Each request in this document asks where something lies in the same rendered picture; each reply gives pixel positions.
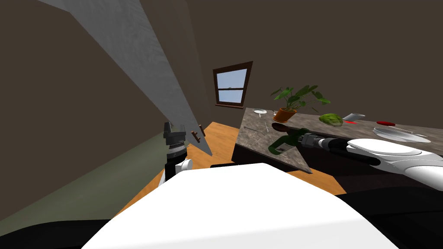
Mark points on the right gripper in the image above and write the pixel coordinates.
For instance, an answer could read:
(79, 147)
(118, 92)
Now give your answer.
(306, 140)

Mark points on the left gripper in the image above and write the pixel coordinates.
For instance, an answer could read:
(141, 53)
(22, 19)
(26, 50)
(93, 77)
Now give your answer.
(175, 138)

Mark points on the green bottle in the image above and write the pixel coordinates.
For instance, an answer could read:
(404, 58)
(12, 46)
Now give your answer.
(281, 145)

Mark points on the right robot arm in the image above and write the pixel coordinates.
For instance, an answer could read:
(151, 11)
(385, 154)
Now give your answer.
(387, 154)

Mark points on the green lettuce head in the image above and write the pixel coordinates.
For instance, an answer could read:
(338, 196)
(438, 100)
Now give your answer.
(331, 119)

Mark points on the silver fork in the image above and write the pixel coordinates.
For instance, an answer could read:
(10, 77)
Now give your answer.
(266, 126)

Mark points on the green plant in orange pot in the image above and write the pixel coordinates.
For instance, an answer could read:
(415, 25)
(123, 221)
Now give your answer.
(294, 100)

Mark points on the marble top dark table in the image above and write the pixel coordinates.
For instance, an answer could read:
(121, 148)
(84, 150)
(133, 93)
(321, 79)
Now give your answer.
(256, 145)

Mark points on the silver knife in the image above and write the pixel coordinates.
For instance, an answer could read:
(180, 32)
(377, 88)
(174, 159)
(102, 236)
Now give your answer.
(254, 130)

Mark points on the grey mug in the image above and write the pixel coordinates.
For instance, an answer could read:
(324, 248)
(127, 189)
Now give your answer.
(354, 116)

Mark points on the small white plate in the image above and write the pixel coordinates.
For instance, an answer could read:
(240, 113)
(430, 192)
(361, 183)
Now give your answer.
(260, 111)

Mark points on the brown framed window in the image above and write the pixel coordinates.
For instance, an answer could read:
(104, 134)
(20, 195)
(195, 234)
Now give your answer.
(231, 85)

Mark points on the flat red round object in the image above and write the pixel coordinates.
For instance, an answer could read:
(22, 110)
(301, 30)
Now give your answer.
(385, 123)

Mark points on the large white plate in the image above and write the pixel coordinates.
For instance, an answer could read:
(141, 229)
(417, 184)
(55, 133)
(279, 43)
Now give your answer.
(398, 135)

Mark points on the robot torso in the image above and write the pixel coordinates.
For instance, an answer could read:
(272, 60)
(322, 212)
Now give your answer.
(238, 211)

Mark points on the silver long spoon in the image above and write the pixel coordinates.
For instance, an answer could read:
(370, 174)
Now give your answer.
(410, 131)

